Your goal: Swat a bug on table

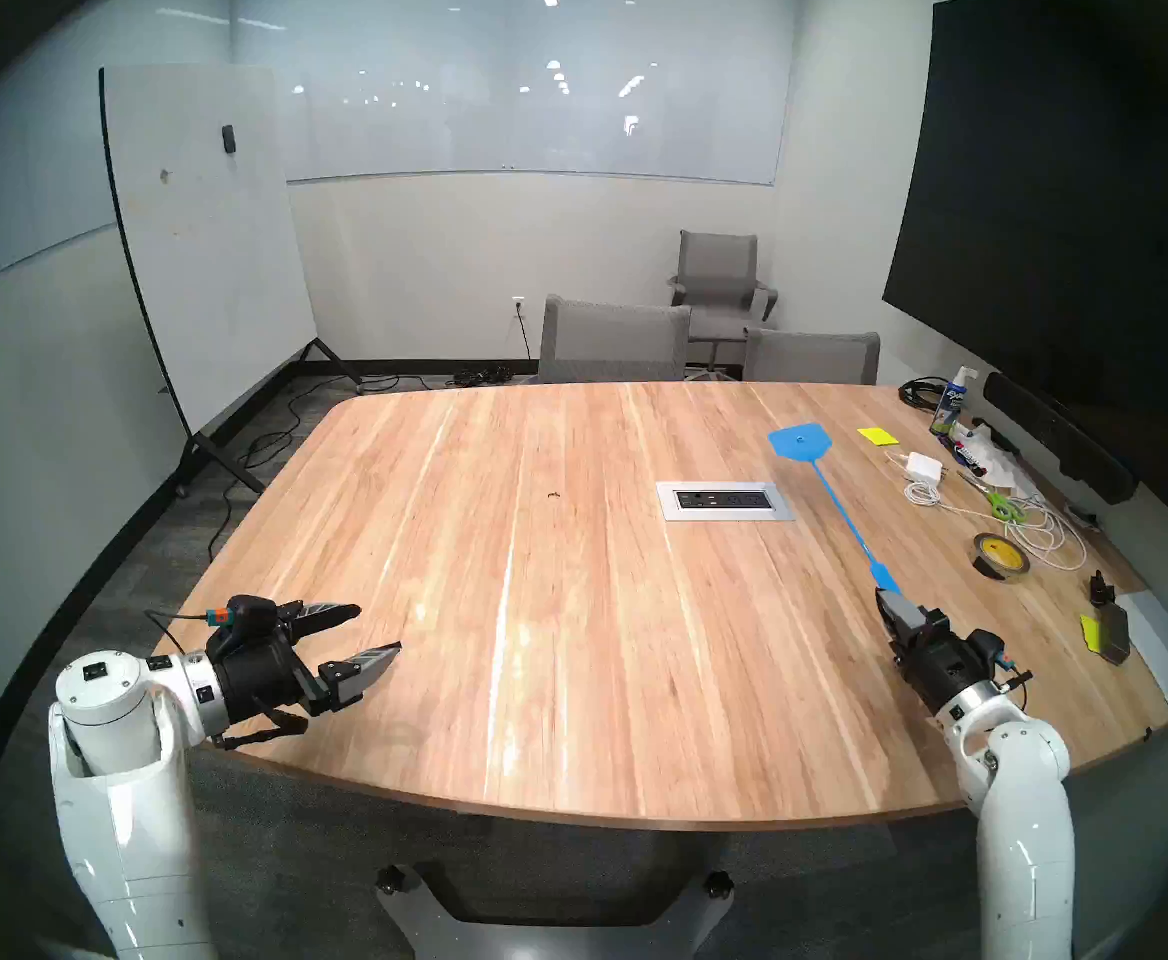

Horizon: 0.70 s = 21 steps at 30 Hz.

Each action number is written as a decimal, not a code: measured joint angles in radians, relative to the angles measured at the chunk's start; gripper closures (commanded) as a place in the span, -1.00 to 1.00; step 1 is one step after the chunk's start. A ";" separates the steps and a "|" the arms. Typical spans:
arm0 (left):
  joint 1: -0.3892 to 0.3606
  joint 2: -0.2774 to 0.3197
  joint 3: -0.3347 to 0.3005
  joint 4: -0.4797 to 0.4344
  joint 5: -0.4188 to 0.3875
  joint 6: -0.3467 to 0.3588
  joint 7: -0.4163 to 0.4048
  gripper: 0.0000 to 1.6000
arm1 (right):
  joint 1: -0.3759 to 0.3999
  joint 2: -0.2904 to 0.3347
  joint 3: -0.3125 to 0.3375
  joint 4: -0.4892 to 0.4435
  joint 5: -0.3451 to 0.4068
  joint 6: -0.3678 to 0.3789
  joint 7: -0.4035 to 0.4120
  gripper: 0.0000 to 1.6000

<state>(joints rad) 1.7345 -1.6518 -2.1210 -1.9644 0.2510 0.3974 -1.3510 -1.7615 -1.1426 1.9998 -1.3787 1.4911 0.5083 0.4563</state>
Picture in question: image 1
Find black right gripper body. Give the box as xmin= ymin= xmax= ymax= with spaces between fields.
xmin=894 ymin=623 xmax=1005 ymax=717

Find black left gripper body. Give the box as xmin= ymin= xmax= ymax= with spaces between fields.
xmin=206 ymin=618 xmax=333 ymax=731

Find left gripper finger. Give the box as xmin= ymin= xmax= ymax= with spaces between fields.
xmin=309 ymin=641 xmax=402 ymax=717
xmin=279 ymin=600 xmax=361 ymax=641

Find blue plastic fly swatter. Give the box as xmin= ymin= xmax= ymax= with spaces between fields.
xmin=768 ymin=423 xmax=903 ymax=599

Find gray robot base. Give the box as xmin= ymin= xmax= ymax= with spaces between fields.
xmin=376 ymin=863 xmax=735 ymax=960

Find black yellow tape roll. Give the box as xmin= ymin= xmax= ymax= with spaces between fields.
xmin=971 ymin=532 xmax=1032 ymax=581

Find silver table power outlet box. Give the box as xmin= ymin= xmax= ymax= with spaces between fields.
xmin=656 ymin=481 xmax=797 ymax=523

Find whiteboard cleaner spray bottle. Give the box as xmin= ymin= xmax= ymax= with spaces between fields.
xmin=930 ymin=366 xmax=980 ymax=437

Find white paper sheet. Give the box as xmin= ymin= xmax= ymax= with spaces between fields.
xmin=1116 ymin=590 xmax=1168 ymax=714

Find black video sound bar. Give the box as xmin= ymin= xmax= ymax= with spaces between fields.
xmin=982 ymin=371 xmax=1140 ymax=506

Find low gray mesh office chair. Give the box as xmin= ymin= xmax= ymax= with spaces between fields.
xmin=742 ymin=328 xmax=882 ymax=386

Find mobile whiteboard on black stand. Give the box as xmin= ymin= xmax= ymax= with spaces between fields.
xmin=99 ymin=64 xmax=365 ymax=499

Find wide gray mesh office chair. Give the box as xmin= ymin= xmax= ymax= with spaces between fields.
xmin=538 ymin=294 xmax=693 ymax=385

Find gray swivel chair with armrests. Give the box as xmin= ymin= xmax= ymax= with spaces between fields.
xmin=666 ymin=230 xmax=780 ymax=374

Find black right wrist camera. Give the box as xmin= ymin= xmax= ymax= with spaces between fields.
xmin=966 ymin=628 xmax=1035 ymax=694

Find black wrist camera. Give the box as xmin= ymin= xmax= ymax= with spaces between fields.
xmin=966 ymin=628 xmax=1035 ymax=694
xmin=206 ymin=595 xmax=280 ymax=634

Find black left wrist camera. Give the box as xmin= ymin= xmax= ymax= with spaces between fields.
xmin=206 ymin=595 xmax=280 ymax=634

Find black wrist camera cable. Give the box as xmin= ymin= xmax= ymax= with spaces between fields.
xmin=142 ymin=608 xmax=210 ymax=659

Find white charging cable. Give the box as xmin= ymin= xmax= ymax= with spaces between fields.
xmin=884 ymin=451 xmax=1105 ymax=572

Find long black floor cable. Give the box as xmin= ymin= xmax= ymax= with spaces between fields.
xmin=206 ymin=368 xmax=445 ymax=561

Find green handled scissors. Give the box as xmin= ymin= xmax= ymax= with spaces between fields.
xmin=959 ymin=471 xmax=1030 ymax=526

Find large black wall television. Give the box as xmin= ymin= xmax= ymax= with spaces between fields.
xmin=882 ymin=0 xmax=1168 ymax=569

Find glass side wall whiteboard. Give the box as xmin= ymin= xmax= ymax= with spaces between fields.
xmin=0 ymin=0 xmax=235 ymax=309

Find large glass wall whiteboard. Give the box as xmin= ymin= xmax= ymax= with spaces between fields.
xmin=229 ymin=0 xmax=795 ymax=187

